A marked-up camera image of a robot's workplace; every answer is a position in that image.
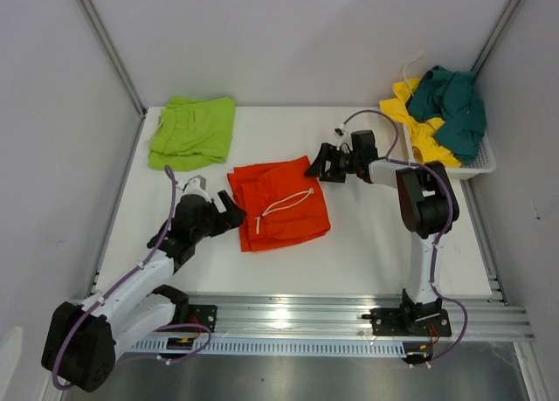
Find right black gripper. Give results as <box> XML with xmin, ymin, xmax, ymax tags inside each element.
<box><xmin>304</xmin><ymin>143</ymin><xmax>360</xmax><ymax>183</ymax></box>

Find orange shorts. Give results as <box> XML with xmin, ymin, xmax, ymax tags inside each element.
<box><xmin>227</xmin><ymin>156</ymin><xmax>331</xmax><ymax>252</ymax></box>

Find lime green shorts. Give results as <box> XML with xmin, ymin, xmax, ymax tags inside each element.
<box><xmin>148</xmin><ymin>96</ymin><xmax>236</xmax><ymax>172</ymax></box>

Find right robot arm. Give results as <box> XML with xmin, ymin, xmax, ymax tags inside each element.
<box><xmin>305</xmin><ymin>130</ymin><xmax>459</xmax><ymax>335</ymax></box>

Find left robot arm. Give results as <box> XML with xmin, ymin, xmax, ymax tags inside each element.
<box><xmin>41</xmin><ymin>190</ymin><xmax>246</xmax><ymax>392</ymax></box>

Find yellow shorts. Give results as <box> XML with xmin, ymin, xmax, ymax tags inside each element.
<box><xmin>379</xmin><ymin>78</ymin><xmax>462</xmax><ymax>168</ymax></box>

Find teal shorts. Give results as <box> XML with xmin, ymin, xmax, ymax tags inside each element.
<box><xmin>406</xmin><ymin>66</ymin><xmax>487</xmax><ymax>165</ymax></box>

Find white plastic basket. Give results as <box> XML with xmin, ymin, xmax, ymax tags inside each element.
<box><xmin>402</xmin><ymin>125</ymin><xmax>497</xmax><ymax>180</ymax></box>

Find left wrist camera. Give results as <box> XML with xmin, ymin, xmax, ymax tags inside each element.
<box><xmin>177</xmin><ymin>175</ymin><xmax>210</xmax><ymax>202</ymax></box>

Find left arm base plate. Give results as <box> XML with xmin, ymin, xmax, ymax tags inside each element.
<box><xmin>187</xmin><ymin>304</ymin><xmax>217</xmax><ymax>332</ymax></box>

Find slotted cable duct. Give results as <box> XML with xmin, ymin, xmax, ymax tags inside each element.
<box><xmin>127</xmin><ymin>335</ymin><xmax>430</xmax><ymax>359</ymax></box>

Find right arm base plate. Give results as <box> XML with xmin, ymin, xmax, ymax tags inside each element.
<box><xmin>361</xmin><ymin>307</ymin><xmax>452</xmax><ymax>337</ymax></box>

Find aluminium rail frame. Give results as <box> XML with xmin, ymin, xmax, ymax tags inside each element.
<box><xmin>190</xmin><ymin>294</ymin><xmax>535</xmax><ymax>342</ymax></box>

